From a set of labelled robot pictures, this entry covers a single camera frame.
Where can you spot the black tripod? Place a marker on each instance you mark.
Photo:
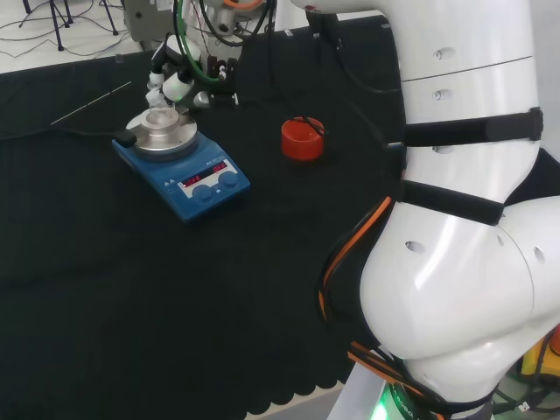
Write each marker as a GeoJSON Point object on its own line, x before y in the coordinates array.
{"type": "Point", "coordinates": [59, 17]}
{"type": "Point", "coordinates": [109, 17]}

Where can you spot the grey metal box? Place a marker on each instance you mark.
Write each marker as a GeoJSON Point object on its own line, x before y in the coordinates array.
{"type": "Point", "coordinates": [144, 19]}

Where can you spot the clear round-bottom glass flask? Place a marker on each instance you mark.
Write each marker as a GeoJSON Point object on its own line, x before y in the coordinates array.
{"type": "Point", "coordinates": [163, 114]}

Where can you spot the blue heater with steel plate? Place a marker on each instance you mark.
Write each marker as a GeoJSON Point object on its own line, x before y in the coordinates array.
{"type": "Point", "coordinates": [153, 172]}

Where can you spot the thin glass rod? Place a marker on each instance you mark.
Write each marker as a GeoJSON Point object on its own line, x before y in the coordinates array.
{"type": "Point", "coordinates": [90, 102]}

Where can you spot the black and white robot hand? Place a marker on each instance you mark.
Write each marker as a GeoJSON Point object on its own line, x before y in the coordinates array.
{"type": "Point", "coordinates": [177, 85]}

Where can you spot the yellow stop button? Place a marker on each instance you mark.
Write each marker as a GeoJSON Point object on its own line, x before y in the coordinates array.
{"type": "Point", "coordinates": [536, 359]}

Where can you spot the black bench cloth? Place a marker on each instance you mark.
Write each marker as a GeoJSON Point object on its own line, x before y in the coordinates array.
{"type": "Point", "coordinates": [131, 284]}

